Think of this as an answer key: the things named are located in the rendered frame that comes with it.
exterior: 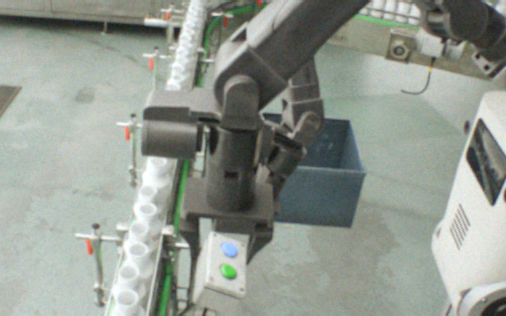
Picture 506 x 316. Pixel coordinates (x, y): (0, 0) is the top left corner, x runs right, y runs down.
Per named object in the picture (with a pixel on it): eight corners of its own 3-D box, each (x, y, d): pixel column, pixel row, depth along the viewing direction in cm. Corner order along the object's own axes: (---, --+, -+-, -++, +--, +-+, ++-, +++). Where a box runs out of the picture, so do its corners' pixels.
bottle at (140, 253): (142, 325, 108) (141, 266, 99) (118, 311, 111) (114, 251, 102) (160, 306, 113) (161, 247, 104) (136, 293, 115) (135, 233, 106)
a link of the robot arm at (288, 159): (311, 156, 96) (306, 137, 101) (275, 142, 94) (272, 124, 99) (291, 185, 100) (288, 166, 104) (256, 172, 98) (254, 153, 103)
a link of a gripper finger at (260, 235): (265, 282, 68) (275, 224, 63) (205, 277, 68) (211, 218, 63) (264, 244, 74) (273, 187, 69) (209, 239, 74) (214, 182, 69)
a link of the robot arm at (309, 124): (325, 117, 94) (308, 106, 102) (262, 91, 91) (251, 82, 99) (295, 182, 96) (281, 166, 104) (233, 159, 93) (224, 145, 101)
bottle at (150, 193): (143, 261, 123) (143, 203, 114) (129, 245, 127) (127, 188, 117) (166, 251, 126) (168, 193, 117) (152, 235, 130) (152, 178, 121)
